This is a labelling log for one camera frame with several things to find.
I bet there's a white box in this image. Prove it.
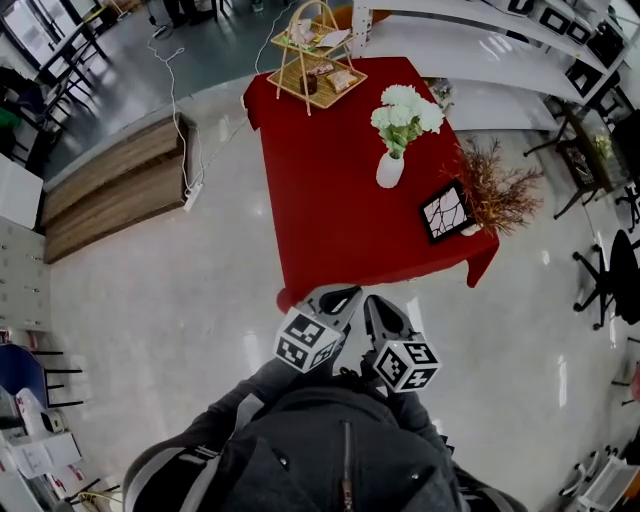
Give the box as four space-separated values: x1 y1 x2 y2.
0 151 46 232

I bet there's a person's left forearm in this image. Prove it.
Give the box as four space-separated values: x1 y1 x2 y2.
197 356 307 441

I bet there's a dried brown plant bunch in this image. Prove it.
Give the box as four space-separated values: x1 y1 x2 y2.
439 136 546 238

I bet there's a white power strip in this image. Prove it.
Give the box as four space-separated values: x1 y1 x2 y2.
182 182 206 214

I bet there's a white flowers bunch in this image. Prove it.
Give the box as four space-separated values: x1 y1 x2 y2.
370 83 446 161

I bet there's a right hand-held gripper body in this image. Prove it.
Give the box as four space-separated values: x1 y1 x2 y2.
369 329 444 395

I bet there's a person's right forearm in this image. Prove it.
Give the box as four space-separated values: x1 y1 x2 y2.
372 378 451 454

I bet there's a table with red cloth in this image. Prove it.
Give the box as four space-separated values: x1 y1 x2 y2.
242 56 501 314

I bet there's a black glass-top side table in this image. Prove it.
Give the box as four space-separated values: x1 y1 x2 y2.
523 93 640 222

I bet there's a black picture frame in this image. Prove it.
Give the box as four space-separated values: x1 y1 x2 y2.
418 178 478 246

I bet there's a white power cable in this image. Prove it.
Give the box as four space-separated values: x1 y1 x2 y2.
146 28 207 194

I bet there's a white locker cabinet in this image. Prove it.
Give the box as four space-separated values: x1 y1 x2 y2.
0 214 52 334

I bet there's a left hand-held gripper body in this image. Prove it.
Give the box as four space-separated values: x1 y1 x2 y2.
272 298 347 375

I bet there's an orange snack packet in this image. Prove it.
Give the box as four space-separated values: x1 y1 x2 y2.
325 68 360 94

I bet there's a wooden step platform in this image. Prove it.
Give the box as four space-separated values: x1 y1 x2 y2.
39 111 194 266

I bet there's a blue chair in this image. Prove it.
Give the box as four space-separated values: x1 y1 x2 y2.
0 341 84 409

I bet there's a black high table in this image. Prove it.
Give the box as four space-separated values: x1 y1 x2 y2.
36 20 109 119

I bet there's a person's dark grey jacket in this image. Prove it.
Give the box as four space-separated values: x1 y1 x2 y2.
121 372 527 512

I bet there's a black office chair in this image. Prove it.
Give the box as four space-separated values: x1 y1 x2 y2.
571 228 640 332

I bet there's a two-tier wicker basket stand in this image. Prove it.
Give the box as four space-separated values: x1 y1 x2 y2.
265 0 369 118

